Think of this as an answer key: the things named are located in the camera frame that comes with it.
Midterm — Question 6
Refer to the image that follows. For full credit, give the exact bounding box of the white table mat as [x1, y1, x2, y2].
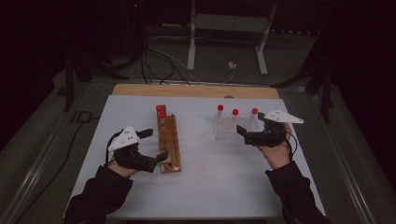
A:
[64, 94, 327, 219]

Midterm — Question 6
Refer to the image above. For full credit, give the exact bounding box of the wooden test tube rack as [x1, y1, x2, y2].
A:
[156, 105, 182, 175]

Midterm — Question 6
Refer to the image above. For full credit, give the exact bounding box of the person's right hand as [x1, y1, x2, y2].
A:
[256, 123, 293, 171]

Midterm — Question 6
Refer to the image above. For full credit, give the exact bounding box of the black metal stand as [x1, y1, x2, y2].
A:
[64, 50, 130, 112]
[270, 62, 337, 124]

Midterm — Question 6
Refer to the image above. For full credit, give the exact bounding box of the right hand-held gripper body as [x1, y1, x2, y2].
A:
[244, 108, 304, 148]

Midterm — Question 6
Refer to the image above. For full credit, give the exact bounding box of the black floor cable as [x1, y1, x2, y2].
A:
[15, 116, 101, 224]

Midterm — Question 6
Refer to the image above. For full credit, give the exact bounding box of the black cable bundle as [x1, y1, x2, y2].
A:
[139, 46, 191, 86]

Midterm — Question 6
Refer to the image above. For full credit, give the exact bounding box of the hand-held gripper cable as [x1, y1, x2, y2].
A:
[284, 130, 299, 161]
[104, 132, 122, 167]

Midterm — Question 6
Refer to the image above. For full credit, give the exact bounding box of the clear plastic test tube rack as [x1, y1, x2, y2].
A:
[213, 112, 261, 141]

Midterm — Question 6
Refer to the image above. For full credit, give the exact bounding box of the left hand-held gripper cable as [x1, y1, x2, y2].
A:
[104, 132, 122, 167]

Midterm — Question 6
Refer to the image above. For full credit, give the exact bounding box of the white metal stand frame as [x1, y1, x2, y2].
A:
[186, 0, 278, 77]

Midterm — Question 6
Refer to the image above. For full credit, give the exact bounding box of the white cable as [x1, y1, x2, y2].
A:
[146, 46, 237, 85]

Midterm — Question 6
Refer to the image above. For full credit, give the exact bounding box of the silver metal rail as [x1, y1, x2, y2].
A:
[311, 92, 379, 224]
[0, 118, 71, 224]

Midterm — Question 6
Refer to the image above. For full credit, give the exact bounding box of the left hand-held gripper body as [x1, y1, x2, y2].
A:
[107, 124, 159, 174]

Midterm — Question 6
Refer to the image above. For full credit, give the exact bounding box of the right hand-held gripper cable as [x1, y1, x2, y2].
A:
[284, 130, 299, 161]

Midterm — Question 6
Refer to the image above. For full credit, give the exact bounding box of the person's left hand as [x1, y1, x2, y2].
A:
[107, 158, 140, 179]

